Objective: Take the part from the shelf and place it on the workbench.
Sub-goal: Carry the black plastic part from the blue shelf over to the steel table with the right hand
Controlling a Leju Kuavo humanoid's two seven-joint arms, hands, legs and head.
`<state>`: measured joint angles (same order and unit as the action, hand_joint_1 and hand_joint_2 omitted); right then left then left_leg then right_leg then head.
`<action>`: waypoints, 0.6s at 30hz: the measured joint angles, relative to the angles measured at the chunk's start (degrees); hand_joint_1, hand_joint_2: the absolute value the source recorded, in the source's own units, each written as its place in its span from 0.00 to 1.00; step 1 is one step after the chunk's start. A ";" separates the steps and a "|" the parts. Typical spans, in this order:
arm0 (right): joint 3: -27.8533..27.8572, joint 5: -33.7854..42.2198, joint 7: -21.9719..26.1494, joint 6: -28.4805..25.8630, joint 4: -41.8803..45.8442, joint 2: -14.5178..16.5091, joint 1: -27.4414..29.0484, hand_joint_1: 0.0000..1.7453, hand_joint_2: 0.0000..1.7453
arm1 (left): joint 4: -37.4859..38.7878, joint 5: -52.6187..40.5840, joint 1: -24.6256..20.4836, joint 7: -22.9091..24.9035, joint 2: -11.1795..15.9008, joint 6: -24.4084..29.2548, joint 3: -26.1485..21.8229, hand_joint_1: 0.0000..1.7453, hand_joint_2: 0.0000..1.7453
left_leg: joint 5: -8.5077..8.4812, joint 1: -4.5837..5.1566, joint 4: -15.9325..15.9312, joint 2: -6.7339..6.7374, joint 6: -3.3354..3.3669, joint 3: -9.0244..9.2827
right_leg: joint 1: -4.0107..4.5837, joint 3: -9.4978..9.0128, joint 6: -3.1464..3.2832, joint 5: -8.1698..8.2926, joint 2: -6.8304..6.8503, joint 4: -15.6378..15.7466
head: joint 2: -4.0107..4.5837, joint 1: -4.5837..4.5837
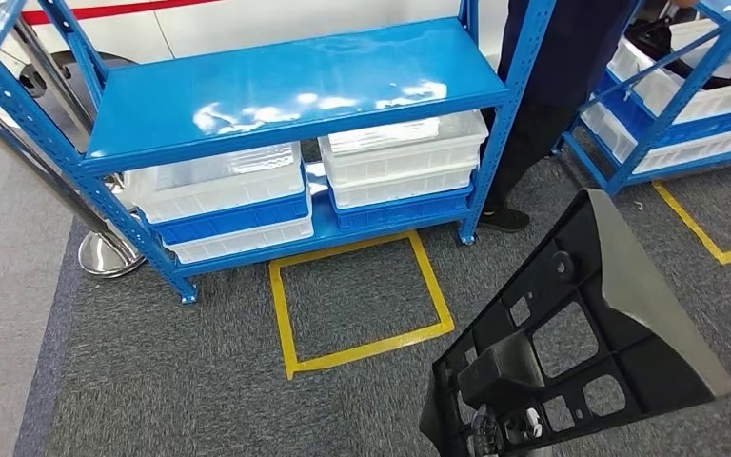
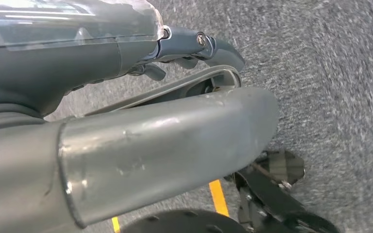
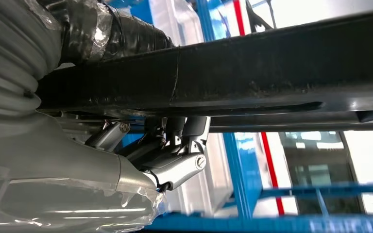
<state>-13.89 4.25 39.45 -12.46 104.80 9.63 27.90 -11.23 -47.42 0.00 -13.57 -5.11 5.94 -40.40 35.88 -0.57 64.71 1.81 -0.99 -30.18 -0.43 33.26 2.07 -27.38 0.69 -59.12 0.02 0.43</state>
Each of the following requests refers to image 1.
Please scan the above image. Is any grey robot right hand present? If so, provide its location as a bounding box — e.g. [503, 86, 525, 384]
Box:
[469, 407, 546, 457]

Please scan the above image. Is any black plastic car part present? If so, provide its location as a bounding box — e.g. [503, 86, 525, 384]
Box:
[623, 17, 731, 90]
[419, 188, 731, 457]

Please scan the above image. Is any blue metal shelf rack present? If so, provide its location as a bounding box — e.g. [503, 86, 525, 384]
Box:
[0, 0, 559, 306]
[553, 0, 731, 198]

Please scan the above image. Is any white plastic bin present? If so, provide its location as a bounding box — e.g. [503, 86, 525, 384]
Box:
[318, 109, 490, 188]
[163, 210, 316, 267]
[329, 164, 477, 210]
[605, 18, 731, 126]
[580, 100, 731, 176]

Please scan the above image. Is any clear plastic bin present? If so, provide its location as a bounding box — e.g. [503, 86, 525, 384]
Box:
[119, 141, 306, 225]

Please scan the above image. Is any person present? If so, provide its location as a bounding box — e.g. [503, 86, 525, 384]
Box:
[477, 0, 647, 234]

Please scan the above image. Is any white car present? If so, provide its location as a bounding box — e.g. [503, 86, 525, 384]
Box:
[18, 0, 512, 106]

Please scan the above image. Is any chrome stanchion post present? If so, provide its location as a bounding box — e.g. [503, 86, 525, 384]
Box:
[0, 82, 148, 279]

